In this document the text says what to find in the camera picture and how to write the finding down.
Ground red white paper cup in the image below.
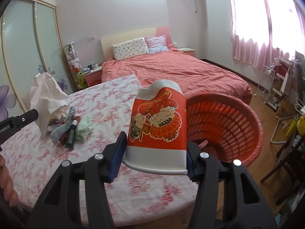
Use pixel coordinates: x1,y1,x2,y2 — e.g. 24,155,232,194
123,80,188,175

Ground grey sock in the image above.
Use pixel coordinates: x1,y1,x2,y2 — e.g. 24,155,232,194
50,107,75,144

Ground light green cloth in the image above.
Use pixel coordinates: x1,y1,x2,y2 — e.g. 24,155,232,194
75,116,95,142

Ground person left hand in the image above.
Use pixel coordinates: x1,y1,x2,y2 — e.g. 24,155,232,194
0,156,19,207

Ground red plastic laundry basket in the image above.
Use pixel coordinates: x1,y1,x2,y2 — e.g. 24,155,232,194
186,93,263,167

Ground dark green tube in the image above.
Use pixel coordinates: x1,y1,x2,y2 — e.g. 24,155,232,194
65,120,78,150

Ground pink bedside nightstand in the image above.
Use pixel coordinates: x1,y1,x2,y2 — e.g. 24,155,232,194
84,66,102,87

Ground bed with coral duvet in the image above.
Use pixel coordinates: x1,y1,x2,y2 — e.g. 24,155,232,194
101,47,252,104

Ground glass sliding wardrobe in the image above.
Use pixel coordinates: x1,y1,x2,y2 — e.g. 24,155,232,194
1,0,76,120

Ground plush toy stack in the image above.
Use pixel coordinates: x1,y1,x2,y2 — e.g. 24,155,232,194
65,42,87,90

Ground cluttered desk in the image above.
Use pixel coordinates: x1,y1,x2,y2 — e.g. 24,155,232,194
270,57,296,145

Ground white floral pillow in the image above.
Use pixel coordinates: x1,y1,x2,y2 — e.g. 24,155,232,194
112,37,149,61

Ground yellow bag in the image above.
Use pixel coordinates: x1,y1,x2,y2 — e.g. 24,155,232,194
297,116,305,136

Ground pink striped pillow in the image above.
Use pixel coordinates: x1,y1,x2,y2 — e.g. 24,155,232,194
145,35,169,54

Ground pink window curtain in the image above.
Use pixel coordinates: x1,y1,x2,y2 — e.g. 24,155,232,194
230,0,304,70

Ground white wire rack shelf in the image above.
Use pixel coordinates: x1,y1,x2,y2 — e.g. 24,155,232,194
254,63,283,110

